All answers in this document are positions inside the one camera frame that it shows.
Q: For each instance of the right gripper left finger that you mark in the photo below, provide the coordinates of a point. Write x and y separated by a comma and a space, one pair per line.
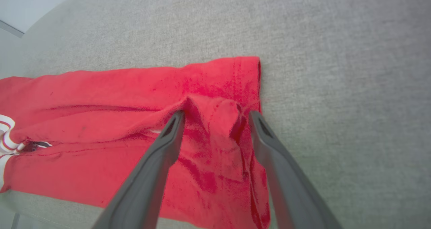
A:
148, 182

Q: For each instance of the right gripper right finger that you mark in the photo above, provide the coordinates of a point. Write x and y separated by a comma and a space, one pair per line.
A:
286, 182

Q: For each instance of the red white basketball jersey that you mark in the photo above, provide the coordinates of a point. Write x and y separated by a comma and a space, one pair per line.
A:
101, 94

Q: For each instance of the grey fabric sofa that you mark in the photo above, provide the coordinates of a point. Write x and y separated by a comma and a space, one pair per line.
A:
336, 87

